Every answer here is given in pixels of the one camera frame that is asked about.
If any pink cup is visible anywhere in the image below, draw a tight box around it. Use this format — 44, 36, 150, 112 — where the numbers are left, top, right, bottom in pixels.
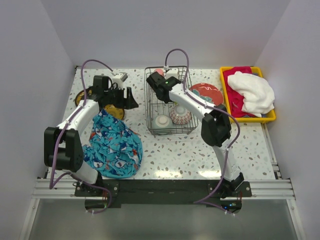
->
154, 68, 165, 76

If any white towel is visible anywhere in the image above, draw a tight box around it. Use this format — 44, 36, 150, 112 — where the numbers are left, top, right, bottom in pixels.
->
227, 71, 275, 118

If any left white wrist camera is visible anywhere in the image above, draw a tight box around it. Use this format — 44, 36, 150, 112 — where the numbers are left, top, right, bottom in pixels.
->
111, 72, 128, 89

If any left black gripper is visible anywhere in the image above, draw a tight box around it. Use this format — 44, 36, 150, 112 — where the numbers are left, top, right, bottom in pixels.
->
104, 85, 139, 110

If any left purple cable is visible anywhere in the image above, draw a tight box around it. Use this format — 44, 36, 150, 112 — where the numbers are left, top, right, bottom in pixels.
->
49, 59, 117, 215

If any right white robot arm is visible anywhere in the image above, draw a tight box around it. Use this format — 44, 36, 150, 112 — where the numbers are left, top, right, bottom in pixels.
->
146, 72, 244, 197

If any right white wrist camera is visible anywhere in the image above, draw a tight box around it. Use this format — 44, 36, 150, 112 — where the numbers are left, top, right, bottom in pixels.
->
163, 66, 180, 79

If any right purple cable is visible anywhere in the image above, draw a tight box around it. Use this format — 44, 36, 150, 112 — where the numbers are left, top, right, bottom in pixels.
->
164, 48, 242, 215

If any pale green bowl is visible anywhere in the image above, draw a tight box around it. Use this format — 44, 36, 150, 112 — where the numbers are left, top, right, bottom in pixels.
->
151, 114, 173, 131

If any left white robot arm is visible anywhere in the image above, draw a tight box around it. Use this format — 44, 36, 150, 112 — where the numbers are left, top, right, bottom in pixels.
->
44, 75, 139, 196

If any yellow brown plate near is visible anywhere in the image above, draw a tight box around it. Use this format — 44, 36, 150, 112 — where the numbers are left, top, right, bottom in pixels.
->
104, 104, 125, 120

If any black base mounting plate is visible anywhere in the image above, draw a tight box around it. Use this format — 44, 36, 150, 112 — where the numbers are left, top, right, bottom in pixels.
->
72, 179, 252, 213

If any yellow plastic bin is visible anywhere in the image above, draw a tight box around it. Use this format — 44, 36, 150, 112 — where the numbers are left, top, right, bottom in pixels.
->
220, 66, 276, 124

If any yellow brown plate far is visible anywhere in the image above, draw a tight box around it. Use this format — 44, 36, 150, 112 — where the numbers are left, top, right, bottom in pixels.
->
74, 90, 85, 107

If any blue patterned bowl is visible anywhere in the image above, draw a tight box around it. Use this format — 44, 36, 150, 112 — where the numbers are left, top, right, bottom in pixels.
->
169, 105, 192, 125

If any pink red cloth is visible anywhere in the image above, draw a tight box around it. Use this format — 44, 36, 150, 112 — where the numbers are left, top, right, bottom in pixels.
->
220, 66, 263, 119

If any purple cable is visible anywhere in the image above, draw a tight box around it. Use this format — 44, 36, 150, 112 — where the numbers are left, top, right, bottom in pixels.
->
49, 59, 117, 215
164, 48, 242, 215

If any wire dish rack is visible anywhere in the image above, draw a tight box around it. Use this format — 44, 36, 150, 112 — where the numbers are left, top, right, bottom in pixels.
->
144, 65, 199, 136

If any blue shark print cloth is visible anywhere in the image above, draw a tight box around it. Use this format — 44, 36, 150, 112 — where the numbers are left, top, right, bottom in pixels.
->
82, 109, 143, 179

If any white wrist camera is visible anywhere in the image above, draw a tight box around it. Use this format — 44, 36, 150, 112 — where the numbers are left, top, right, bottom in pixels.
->
111, 72, 128, 89
163, 66, 180, 79

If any yellow brown plate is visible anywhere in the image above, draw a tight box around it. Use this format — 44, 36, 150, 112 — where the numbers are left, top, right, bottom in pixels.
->
104, 104, 125, 120
74, 90, 85, 107

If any aluminium front rail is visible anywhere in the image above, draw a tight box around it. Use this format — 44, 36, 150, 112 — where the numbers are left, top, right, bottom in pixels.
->
31, 178, 296, 200

